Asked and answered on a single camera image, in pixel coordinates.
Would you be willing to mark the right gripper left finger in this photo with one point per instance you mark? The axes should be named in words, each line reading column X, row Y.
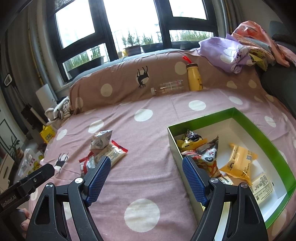
column 48, row 221

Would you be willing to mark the wall picture frame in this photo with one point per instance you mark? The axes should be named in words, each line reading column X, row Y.
column 8, row 138

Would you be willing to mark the green cardboard box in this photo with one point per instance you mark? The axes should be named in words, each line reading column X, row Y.
column 256, row 147

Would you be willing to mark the yellow drink bottle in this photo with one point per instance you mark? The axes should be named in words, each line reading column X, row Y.
column 194, row 77

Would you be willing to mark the brown polka dot bolster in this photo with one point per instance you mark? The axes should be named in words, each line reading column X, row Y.
column 132, row 80

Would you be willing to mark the dark grey sofa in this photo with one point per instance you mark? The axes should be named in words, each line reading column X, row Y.
column 278, row 80

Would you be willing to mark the clear plastic bottle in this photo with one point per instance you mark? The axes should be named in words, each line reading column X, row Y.
column 168, row 88

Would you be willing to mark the yellow carton box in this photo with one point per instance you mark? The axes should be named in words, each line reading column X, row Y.
column 47, row 133

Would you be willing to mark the white patterned shopping bag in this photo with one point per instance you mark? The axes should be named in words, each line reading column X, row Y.
column 30, row 162

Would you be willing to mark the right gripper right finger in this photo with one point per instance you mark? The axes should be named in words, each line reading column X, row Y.
column 244, row 220

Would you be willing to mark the small red silver snack pack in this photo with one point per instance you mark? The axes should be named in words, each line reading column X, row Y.
column 87, row 163

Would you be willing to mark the black sesame snack bag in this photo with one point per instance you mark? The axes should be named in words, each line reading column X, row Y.
column 190, row 140

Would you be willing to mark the white popcorn snack bag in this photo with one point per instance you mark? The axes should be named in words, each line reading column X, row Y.
column 100, row 140

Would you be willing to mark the black tripod stand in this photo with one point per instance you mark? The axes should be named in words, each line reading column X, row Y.
column 27, row 112

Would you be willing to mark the pale yellow corn snack bag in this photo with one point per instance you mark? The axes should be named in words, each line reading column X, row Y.
column 226, row 180

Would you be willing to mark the person left hand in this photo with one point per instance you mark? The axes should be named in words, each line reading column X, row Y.
column 21, row 219

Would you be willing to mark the pink folded cloth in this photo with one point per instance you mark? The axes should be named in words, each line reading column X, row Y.
column 263, row 50

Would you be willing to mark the orange panda snack bag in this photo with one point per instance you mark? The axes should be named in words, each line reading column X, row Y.
column 205, row 157

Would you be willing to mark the red-edged beige snack pack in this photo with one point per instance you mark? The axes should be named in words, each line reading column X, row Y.
column 113, row 151

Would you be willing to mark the cracker pack white label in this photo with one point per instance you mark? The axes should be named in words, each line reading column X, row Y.
column 262, row 189

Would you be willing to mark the black window frame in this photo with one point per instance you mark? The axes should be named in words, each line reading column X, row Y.
column 88, row 34

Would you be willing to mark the striped white cloth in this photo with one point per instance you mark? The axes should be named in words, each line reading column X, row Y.
column 60, row 112

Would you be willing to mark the pink polka dot bedsheet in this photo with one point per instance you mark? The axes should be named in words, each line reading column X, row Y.
column 144, row 197

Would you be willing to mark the purple folded cloth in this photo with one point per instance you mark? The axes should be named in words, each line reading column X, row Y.
column 225, row 53

